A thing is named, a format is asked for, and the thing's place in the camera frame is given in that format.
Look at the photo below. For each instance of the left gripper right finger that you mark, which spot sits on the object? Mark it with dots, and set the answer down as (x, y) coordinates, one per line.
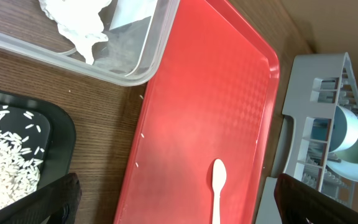
(299, 203)

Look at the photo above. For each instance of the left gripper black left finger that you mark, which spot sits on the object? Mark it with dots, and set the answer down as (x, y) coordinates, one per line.
(57, 202)

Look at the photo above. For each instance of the white rice pile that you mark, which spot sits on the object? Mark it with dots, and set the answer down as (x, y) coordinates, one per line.
(24, 137)

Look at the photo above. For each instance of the white plastic spoon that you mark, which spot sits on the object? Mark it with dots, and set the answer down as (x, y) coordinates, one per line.
(219, 177)

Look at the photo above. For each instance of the light blue bowl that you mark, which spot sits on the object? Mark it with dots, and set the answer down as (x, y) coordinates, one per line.
(344, 133)

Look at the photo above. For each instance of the white napkin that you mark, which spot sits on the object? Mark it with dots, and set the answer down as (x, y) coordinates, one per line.
(79, 22)

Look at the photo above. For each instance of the light blue plate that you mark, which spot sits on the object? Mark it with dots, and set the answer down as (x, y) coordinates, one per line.
(345, 169)

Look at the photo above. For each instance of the grey dishwasher rack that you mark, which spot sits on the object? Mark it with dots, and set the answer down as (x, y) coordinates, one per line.
(318, 84)

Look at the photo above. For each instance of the black plastic tray bin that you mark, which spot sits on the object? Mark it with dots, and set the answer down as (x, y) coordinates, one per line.
(61, 140)

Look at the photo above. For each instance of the red serving tray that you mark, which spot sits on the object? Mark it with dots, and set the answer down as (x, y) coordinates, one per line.
(212, 97)

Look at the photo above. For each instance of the clear plastic bin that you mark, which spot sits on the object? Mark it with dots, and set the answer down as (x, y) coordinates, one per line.
(137, 34)

